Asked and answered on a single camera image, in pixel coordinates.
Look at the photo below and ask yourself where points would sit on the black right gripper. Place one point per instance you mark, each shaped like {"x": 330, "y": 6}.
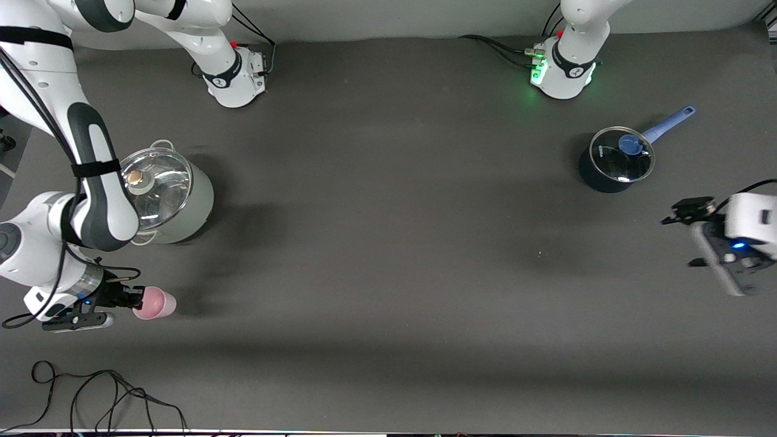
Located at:
{"x": 113, "y": 293}

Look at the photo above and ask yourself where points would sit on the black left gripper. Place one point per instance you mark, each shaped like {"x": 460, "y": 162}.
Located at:
{"x": 696, "y": 210}

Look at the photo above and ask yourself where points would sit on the pink plastic cup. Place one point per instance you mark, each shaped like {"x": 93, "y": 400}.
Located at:
{"x": 156, "y": 303}

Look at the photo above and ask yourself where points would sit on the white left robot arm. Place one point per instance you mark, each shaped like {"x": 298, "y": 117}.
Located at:
{"x": 570, "y": 73}

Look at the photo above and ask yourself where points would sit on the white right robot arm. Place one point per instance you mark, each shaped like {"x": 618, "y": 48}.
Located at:
{"x": 97, "y": 200}

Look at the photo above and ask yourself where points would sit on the glass lid with blue knob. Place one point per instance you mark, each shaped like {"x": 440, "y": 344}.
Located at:
{"x": 613, "y": 159}

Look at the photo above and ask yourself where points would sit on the glass lid with brass knob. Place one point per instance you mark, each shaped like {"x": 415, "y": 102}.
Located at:
{"x": 161, "y": 188}

